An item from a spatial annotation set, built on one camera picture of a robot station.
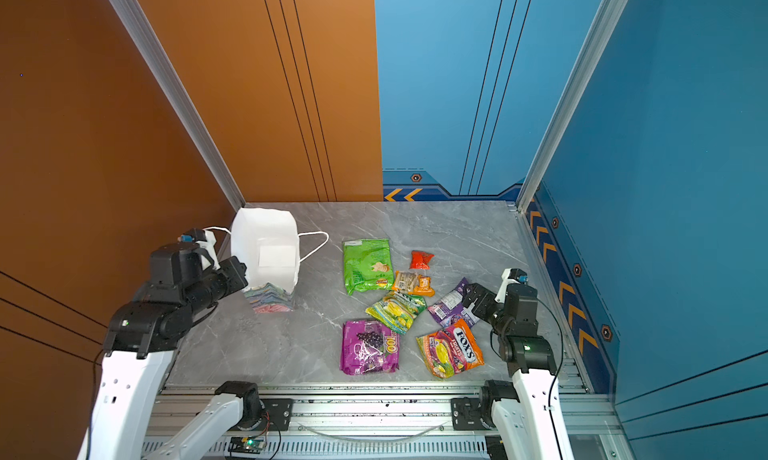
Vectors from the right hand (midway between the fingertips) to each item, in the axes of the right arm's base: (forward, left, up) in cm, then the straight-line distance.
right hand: (474, 293), depth 78 cm
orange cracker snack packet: (+11, +16, -13) cm, 24 cm away
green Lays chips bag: (+18, +31, -13) cm, 38 cm away
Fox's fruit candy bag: (-11, +6, -12) cm, 17 cm away
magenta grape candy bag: (-11, +28, -9) cm, 31 cm away
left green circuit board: (-31, +57, -16) cm, 67 cm away
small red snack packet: (+19, +13, -11) cm, 25 cm away
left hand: (0, +54, +16) cm, 56 cm away
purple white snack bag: (+2, +5, -13) cm, 14 cm away
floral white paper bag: (+17, +59, +1) cm, 61 cm away
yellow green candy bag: (0, +20, -10) cm, 23 cm away
